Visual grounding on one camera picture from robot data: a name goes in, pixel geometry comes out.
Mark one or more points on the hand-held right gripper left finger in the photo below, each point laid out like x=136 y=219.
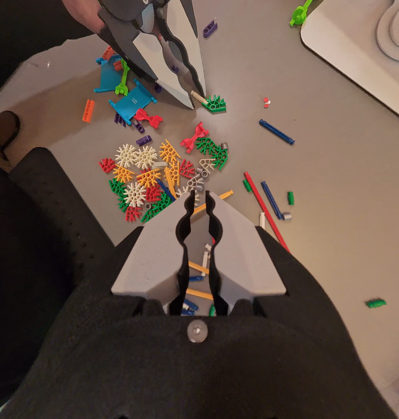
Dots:
x=147 y=262

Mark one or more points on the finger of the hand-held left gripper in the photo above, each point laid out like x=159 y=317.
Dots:
x=160 y=72
x=189 y=49

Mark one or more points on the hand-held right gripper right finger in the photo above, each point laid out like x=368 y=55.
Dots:
x=251 y=262

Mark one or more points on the green toy connector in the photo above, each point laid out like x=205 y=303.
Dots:
x=206 y=146
x=214 y=105
x=220 y=158

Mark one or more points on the person's left hand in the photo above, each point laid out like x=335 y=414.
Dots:
x=81 y=14

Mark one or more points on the orange toy brick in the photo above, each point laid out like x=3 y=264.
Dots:
x=109 y=53
x=88 y=110
x=117 y=65

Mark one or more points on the lime green toy spool piece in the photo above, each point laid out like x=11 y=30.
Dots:
x=299 y=13
x=122 y=78

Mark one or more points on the cyan toy panel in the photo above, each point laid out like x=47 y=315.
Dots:
x=134 y=101
x=108 y=77

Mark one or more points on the red toy spool piece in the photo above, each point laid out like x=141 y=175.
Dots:
x=148 y=117
x=194 y=137

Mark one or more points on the red long toy rod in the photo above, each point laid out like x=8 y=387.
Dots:
x=265 y=209

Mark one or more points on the heap of mixed toy rods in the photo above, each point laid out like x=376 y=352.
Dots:
x=199 y=281

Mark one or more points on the yellow toy rod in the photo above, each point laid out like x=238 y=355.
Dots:
x=226 y=194

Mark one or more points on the green short toy rod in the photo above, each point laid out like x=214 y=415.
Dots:
x=290 y=198
x=247 y=185
x=376 y=303

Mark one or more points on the red and white small bit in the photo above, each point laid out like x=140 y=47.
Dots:
x=267 y=102

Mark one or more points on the black mesh chair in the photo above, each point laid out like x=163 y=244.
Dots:
x=55 y=203

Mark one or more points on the dark chair caster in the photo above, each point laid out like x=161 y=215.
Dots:
x=5 y=131

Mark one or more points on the white stand base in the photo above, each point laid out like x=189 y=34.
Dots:
x=359 y=49

